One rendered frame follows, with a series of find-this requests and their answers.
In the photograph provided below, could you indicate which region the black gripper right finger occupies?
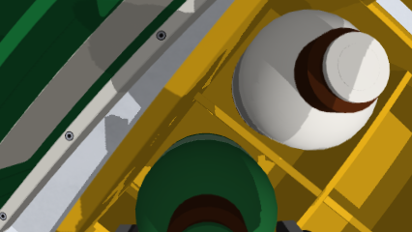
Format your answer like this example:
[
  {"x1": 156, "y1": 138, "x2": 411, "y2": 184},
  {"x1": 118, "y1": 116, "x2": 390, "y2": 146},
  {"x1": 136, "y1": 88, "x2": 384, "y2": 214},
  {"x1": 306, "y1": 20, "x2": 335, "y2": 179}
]
[{"x1": 276, "y1": 220, "x2": 310, "y2": 232}]

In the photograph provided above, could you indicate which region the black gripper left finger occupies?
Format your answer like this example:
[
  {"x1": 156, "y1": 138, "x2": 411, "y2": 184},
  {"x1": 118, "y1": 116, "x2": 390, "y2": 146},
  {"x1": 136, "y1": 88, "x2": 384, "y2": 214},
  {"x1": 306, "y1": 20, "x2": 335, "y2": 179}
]
[{"x1": 115, "y1": 224, "x2": 138, "y2": 232}]

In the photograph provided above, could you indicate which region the yellow crate with dividers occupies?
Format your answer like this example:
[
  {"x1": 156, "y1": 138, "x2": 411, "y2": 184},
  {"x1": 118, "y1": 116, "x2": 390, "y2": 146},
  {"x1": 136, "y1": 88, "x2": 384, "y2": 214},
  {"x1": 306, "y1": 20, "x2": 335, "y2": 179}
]
[{"x1": 55, "y1": 0, "x2": 412, "y2": 232}]

